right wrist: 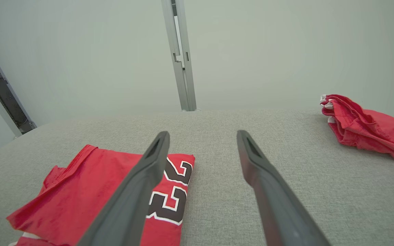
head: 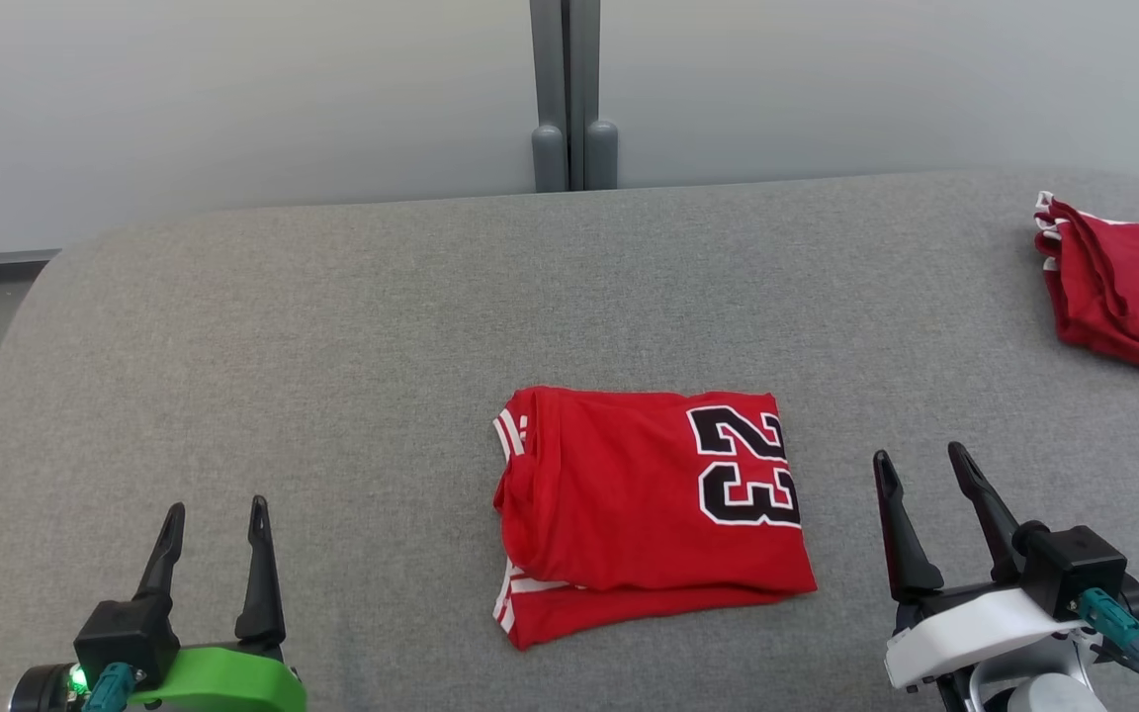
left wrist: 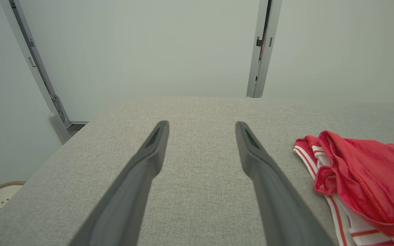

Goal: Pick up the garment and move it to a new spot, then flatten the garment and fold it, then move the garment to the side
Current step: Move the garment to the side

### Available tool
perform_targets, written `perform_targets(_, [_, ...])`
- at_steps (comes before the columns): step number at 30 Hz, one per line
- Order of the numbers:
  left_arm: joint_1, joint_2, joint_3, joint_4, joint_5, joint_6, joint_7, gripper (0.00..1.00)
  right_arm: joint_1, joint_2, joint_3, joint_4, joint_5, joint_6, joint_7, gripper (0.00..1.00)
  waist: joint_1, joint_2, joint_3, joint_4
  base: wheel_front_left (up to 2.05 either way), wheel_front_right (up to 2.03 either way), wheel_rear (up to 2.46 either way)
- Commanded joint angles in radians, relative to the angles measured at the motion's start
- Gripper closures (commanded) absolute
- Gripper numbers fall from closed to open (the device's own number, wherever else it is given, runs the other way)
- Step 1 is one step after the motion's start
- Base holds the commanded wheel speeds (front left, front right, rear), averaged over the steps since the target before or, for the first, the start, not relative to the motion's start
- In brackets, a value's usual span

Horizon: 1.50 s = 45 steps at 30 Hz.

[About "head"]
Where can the red shorts with white trim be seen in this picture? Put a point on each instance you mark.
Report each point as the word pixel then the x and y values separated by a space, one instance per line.
pixel 1133 287

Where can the teal left camera connector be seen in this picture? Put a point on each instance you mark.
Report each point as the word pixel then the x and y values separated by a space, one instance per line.
pixel 110 689

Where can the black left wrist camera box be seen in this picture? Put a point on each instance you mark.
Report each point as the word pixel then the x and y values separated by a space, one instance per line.
pixel 125 633

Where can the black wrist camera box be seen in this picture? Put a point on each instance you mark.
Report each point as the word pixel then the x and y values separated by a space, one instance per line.
pixel 1074 569
pixel 125 633

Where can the black left gripper motor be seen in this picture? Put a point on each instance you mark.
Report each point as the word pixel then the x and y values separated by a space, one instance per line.
pixel 41 690

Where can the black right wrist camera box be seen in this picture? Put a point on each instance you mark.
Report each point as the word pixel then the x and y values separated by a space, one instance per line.
pixel 1074 569

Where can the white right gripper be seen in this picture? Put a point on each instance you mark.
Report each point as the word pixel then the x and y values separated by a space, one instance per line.
pixel 975 628

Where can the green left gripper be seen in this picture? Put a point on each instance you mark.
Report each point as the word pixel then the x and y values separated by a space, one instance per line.
pixel 223 682

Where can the red jersey with number 23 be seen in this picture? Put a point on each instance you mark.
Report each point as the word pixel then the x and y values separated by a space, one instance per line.
pixel 619 494

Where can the grey partition post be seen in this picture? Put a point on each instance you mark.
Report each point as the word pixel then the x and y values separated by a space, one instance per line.
pixel 574 89

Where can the teal camera connector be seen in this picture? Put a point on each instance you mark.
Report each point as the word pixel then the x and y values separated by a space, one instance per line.
pixel 110 689
pixel 1118 623

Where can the teal right camera connector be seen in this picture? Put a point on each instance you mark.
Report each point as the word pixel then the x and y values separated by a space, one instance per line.
pixel 1118 623

